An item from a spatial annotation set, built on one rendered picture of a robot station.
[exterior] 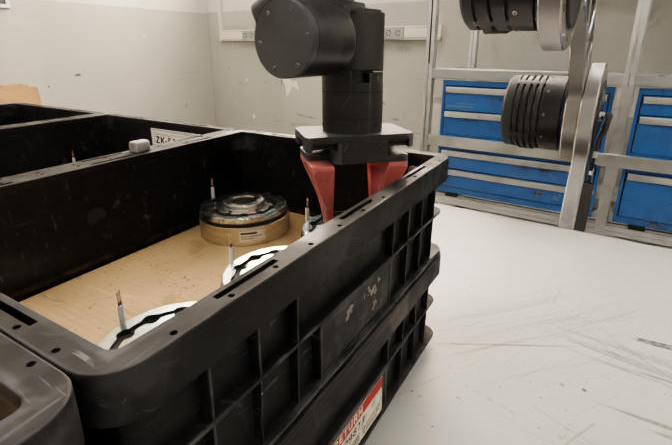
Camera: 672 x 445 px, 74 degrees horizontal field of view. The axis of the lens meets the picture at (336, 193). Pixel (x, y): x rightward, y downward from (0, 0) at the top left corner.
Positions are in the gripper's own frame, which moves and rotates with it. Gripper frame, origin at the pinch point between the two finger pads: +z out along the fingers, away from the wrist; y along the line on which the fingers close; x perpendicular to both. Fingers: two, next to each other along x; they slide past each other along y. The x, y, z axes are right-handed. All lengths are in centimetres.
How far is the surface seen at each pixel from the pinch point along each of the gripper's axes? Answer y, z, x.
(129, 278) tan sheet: -21.7, 4.1, 0.5
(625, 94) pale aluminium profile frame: 143, 1, 106
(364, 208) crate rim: -2.7, -5.7, -12.6
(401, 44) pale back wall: 113, -21, 267
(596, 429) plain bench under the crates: 19.5, 17.5, -14.9
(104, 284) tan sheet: -23.8, 4.1, -0.1
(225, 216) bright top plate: -12.5, 1.2, 7.4
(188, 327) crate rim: -14.0, -5.5, -24.3
